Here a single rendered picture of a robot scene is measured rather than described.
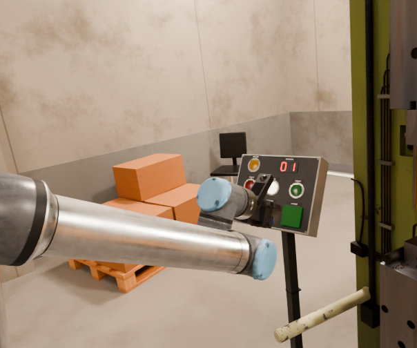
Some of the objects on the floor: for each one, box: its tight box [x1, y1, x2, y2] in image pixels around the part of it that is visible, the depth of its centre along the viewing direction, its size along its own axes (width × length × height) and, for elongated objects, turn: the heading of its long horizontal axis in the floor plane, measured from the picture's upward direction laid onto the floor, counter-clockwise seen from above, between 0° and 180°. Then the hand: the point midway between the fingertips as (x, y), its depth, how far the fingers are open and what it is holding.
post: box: [281, 231, 303, 348], centre depth 150 cm, size 4×4×108 cm
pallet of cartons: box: [68, 153, 201, 293], centre depth 338 cm, size 145×110×81 cm
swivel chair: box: [210, 132, 247, 183], centre depth 434 cm, size 55×55×87 cm
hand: (278, 208), depth 115 cm, fingers closed
